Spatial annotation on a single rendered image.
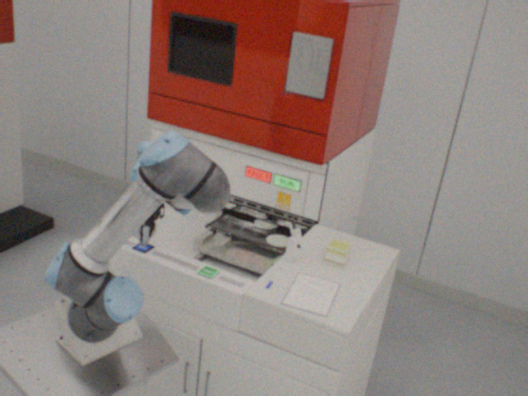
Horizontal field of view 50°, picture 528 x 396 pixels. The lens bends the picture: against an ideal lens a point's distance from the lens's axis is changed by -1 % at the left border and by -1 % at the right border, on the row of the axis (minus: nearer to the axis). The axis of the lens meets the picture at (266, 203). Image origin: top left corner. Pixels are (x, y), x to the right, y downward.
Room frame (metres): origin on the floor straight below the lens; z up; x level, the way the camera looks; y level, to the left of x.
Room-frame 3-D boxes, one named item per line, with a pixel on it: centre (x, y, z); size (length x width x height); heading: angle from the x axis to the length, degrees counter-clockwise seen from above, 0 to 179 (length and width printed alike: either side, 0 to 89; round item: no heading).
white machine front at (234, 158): (2.24, 0.16, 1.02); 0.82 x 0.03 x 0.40; 67
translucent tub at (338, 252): (1.78, -0.27, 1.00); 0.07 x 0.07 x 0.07; 68
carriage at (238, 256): (1.90, 0.08, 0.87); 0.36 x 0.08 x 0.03; 67
